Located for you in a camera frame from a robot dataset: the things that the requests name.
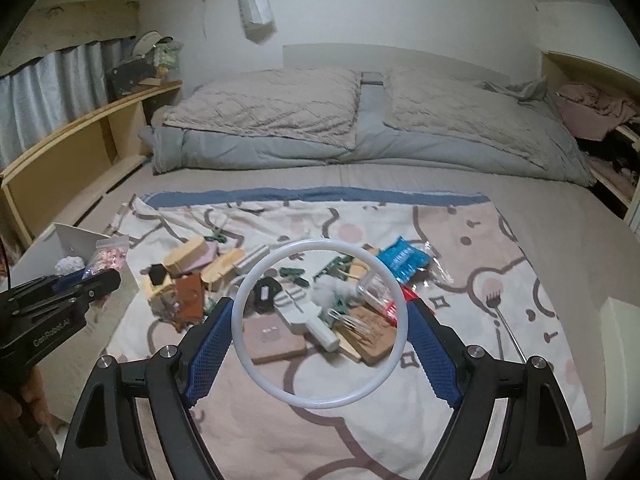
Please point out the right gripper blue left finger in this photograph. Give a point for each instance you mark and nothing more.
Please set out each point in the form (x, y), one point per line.
(105, 439)

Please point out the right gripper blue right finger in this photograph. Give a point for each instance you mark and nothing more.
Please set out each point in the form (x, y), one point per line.
(538, 439)

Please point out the white yarn ball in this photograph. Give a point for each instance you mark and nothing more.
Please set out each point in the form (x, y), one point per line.
(69, 265)

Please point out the person's left hand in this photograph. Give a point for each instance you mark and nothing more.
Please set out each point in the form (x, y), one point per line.
(30, 394)

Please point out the white storage box left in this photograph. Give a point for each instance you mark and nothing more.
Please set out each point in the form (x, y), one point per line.
(60, 240)

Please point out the pink candy bag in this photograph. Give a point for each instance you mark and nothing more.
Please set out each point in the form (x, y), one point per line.
(109, 254)

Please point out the black hexagonal box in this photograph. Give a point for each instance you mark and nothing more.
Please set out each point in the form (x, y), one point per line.
(157, 274)

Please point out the wooden bedside shelf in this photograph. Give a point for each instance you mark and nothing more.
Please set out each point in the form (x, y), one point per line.
(63, 176)

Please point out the yellow cardboard box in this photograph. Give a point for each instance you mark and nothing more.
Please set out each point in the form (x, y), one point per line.
(159, 297)

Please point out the white shoe box right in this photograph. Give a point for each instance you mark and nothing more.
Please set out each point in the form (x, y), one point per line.
(620, 332)

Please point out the metal telescopic back scratcher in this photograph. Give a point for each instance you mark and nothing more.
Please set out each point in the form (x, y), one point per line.
(493, 302)

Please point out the oval wooden box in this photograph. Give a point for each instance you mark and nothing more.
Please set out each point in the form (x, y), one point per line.
(179, 259)

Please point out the brown leather card holder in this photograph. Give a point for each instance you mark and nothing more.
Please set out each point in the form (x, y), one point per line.
(190, 297)

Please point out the pink flat pouch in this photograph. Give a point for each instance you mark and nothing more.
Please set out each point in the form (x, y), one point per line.
(209, 256)

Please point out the red glove packet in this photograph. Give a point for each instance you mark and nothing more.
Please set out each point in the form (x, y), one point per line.
(409, 294)

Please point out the flat oval wooden lid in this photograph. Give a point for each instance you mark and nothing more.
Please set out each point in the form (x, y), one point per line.
(216, 273)

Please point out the carved wooden plaque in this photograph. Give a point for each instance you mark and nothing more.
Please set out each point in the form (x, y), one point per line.
(376, 342)

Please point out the black round tape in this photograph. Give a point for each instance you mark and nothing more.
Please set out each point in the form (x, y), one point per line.
(264, 293)

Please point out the grey curtain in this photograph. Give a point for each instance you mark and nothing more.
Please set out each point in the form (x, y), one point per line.
(53, 91)

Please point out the white rectangular bar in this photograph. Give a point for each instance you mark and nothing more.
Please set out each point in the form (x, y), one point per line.
(250, 259)

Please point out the clear plastic case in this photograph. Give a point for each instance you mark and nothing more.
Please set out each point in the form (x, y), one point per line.
(376, 295)

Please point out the blue mask packet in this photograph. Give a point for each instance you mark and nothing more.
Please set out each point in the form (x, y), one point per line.
(403, 259)

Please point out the cartoon bear patterned blanket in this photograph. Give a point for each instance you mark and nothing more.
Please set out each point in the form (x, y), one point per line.
(392, 433)

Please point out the white handheld fan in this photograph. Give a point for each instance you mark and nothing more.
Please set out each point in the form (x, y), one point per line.
(302, 316)

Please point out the black bag on shelf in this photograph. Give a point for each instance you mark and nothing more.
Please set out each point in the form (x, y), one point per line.
(123, 78)

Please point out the white fluffy pompom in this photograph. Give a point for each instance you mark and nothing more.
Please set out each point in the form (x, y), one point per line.
(327, 290)

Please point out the white cap on shelf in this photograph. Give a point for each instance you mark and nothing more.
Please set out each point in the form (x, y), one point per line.
(148, 42)

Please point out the pile of pink clothes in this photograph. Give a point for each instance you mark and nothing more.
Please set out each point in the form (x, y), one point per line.
(590, 114)

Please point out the right beige quilted pillow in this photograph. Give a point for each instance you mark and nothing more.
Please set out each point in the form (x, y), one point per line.
(513, 118)

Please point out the beige quilted pillow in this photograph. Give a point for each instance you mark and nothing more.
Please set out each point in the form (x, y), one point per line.
(513, 118)
(317, 105)

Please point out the left beige quilted pillow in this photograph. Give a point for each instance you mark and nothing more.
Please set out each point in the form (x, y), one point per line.
(317, 105)

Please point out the white hanging paper bag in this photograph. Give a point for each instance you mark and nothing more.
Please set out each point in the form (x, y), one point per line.
(255, 13)

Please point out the white headboard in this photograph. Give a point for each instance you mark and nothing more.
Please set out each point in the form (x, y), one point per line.
(371, 58)

